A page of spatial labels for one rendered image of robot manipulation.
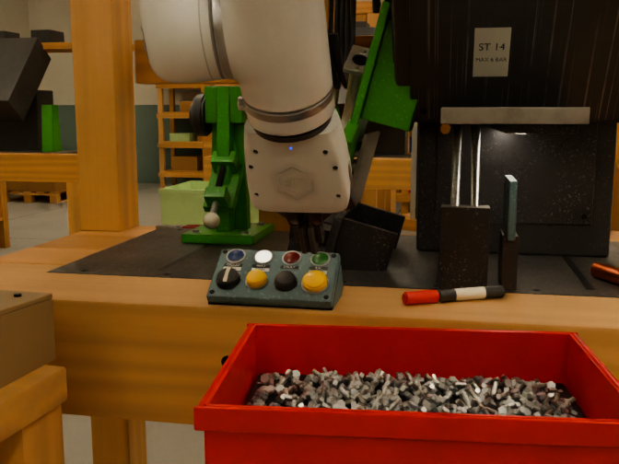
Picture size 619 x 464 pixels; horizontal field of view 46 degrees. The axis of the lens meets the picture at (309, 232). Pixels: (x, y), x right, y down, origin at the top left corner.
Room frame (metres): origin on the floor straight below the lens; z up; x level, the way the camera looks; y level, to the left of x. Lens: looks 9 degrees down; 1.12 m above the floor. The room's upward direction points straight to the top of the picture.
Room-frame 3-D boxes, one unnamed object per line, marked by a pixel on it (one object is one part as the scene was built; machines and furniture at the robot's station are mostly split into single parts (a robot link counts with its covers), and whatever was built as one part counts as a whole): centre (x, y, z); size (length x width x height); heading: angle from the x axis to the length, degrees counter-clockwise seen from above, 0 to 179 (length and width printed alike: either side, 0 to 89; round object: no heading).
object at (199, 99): (1.33, 0.20, 1.12); 0.07 x 0.03 x 0.08; 169
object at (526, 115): (1.02, -0.26, 1.11); 0.39 x 0.16 x 0.03; 169
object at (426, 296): (0.86, -0.17, 0.91); 0.13 x 0.02 x 0.02; 106
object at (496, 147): (1.25, -0.34, 1.07); 0.30 x 0.18 x 0.34; 79
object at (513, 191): (0.96, -0.26, 0.97); 0.10 x 0.02 x 0.14; 169
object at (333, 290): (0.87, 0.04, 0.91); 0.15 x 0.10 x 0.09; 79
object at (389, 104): (1.08, -0.12, 1.17); 0.13 x 0.12 x 0.20; 79
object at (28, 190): (9.84, 3.46, 0.22); 1.20 x 0.81 x 0.44; 170
